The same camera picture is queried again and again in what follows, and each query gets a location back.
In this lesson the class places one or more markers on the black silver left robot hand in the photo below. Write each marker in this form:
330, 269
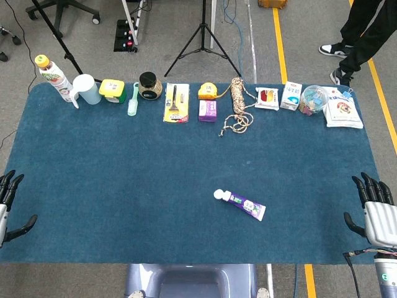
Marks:
3, 223

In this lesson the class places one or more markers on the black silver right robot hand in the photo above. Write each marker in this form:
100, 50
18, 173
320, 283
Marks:
380, 220

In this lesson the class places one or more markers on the purple toothpaste tube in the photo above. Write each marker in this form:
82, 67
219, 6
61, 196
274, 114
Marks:
248, 206

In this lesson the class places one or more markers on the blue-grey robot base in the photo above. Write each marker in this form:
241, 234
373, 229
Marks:
189, 279

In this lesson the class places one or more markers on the yellow-capped drink bottle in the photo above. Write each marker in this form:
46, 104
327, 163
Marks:
56, 77

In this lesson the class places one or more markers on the white printed bag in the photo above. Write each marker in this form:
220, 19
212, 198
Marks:
342, 111

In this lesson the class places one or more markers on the blue binder clip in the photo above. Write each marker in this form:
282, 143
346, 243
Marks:
348, 94

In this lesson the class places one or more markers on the clear tub of binder clips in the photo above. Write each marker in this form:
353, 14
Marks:
311, 99

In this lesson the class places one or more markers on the white blue small carton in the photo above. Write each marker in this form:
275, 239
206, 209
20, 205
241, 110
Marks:
291, 96

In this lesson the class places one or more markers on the blue table mat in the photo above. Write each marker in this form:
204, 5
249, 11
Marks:
155, 155

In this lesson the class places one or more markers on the white red yellow snack packet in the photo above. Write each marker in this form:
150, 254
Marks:
266, 97

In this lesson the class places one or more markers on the green box with yellow lid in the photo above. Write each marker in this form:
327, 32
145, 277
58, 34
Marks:
111, 88

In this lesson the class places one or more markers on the light green brush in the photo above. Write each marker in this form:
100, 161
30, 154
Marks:
133, 105

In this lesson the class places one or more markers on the black slanted light stand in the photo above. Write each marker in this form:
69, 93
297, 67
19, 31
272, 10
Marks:
69, 57

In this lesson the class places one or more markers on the black chair caster base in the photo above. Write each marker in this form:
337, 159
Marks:
15, 39

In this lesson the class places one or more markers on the person in black trousers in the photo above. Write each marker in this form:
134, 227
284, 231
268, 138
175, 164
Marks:
366, 25

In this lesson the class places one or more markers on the glass jar with black lid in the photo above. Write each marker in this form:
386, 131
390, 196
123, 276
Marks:
149, 88

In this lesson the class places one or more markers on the small purple box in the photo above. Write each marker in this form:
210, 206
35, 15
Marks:
207, 111

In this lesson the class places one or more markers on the razor in yellow blister pack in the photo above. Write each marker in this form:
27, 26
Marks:
176, 105

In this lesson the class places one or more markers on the yellow tape measure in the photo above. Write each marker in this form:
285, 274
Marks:
207, 90

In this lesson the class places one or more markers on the black power strip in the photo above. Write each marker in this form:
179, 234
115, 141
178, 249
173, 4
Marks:
124, 37

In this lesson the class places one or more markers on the black office chair base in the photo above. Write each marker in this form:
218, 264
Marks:
62, 6

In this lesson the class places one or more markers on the brown cardboard box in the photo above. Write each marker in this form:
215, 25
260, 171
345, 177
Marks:
273, 3

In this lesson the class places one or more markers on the black tripod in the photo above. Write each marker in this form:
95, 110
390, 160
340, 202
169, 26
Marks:
203, 31

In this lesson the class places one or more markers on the white frame pole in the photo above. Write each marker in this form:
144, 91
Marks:
213, 31
128, 15

